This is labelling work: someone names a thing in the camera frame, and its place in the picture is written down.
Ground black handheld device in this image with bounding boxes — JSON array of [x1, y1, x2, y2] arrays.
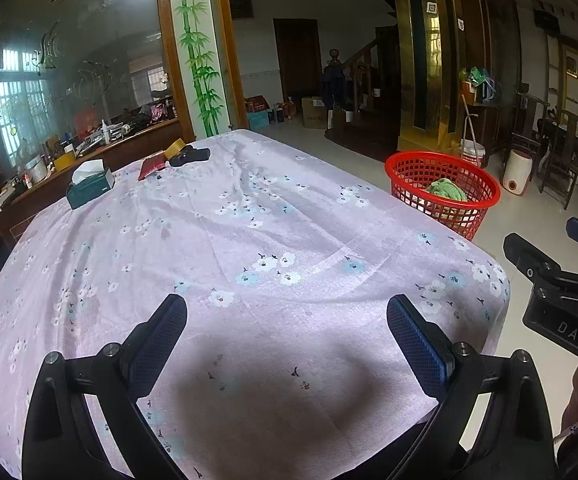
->
[[168, 147, 211, 168]]

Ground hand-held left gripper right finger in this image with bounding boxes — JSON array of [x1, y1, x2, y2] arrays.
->
[[384, 293, 558, 480]]

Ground dark wooden chair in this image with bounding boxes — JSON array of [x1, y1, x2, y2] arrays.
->
[[538, 109, 578, 211]]

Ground fluffy green towel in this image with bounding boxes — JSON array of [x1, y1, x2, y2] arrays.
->
[[423, 178, 468, 203]]

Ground dark coat on post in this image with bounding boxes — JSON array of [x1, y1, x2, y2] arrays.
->
[[320, 49, 351, 110]]

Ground teal tissue box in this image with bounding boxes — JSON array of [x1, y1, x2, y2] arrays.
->
[[66, 159, 116, 210]]

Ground red plastic basket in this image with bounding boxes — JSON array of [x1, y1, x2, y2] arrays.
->
[[384, 150, 501, 242]]

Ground large framed glass pane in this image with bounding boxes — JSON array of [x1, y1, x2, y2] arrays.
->
[[0, 0, 195, 211]]

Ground floral lilac tablecloth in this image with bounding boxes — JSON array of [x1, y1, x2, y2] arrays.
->
[[0, 128, 511, 480]]

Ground white cylindrical appliance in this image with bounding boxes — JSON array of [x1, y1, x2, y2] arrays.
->
[[501, 148, 533, 197]]

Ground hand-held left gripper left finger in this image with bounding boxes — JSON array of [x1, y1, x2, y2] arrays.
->
[[21, 293, 189, 480]]

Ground flat dark red packet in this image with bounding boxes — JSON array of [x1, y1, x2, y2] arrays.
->
[[137, 151, 168, 182]]

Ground wooden sideboard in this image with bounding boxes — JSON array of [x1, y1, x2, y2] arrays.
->
[[0, 116, 182, 241]]

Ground bamboo painted panel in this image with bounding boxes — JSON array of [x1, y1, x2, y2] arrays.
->
[[170, 0, 229, 137]]

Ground white plastic bucket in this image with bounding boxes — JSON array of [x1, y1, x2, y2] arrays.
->
[[461, 138, 486, 168]]

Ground brown cardboard box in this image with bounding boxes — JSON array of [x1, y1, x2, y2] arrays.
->
[[301, 95, 333, 131]]

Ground dark wooden door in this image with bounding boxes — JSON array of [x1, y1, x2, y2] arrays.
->
[[273, 18, 323, 107]]

